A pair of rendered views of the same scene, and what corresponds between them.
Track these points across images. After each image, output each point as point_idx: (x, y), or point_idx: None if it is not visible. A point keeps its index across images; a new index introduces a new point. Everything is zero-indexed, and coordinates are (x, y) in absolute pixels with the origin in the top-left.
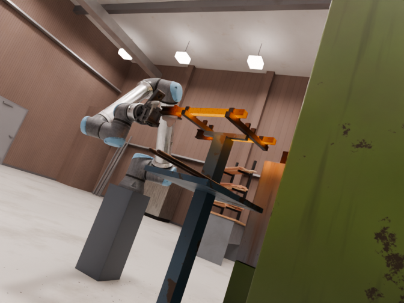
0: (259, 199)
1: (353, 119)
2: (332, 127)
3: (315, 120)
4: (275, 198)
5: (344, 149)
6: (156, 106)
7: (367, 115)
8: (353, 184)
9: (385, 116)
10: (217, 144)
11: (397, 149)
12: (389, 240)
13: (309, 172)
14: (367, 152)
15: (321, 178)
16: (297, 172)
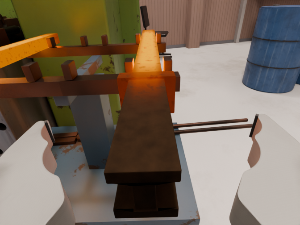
0: (19, 128)
1: (113, 6)
2: (112, 17)
3: (109, 11)
4: (118, 99)
5: (116, 36)
6: (250, 160)
7: (113, 1)
8: (120, 59)
9: (114, 2)
10: (105, 96)
11: (118, 27)
12: None
13: (117, 64)
14: (118, 34)
15: (118, 64)
16: (117, 69)
